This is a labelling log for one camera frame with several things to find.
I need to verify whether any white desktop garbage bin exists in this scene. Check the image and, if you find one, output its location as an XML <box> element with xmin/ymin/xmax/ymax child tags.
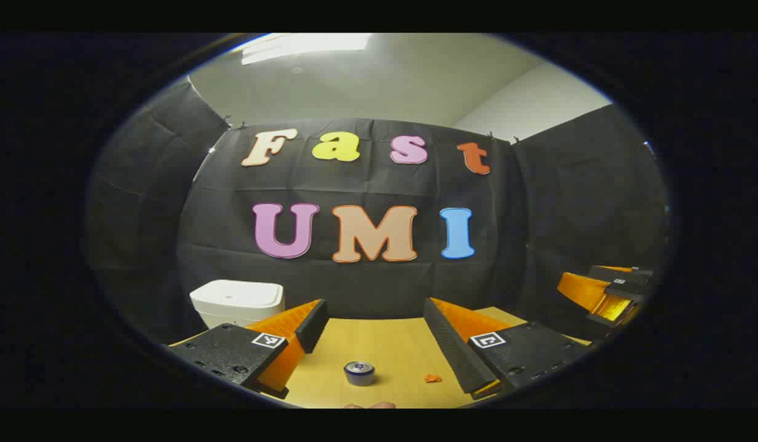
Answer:
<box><xmin>189</xmin><ymin>279</ymin><xmax>285</xmax><ymax>330</ymax></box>

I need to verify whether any blue pop can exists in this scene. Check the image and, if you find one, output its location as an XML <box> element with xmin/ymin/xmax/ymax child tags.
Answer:
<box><xmin>344</xmin><ymin>361</ymin><xmax>376</xmax><ymax>387</ymax></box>

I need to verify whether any black backdrop cloth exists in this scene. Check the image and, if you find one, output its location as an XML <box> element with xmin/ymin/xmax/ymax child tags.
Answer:
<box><xmin>84</xmin><ymin>77</ymin><xmax>671</xmax><ymax>344</ymax></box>

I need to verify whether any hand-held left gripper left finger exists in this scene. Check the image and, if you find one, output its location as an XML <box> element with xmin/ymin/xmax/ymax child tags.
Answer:
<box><xmin>167</xmin><ymin>299</ymin><xmax>329</xmax><ymax>400</ymax></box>

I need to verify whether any wooden desktop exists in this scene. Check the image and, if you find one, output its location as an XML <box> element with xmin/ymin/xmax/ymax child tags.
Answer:
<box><xmin>169</xmin><ymin>306</ymin><xmax>594</xmax><ymax>409</ymax></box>

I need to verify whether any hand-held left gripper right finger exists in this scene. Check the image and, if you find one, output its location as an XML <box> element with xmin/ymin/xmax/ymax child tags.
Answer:
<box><xmin>423</xmin><ymin>298</ymin><xmax>594</xmax><ymax>401</ymax></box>

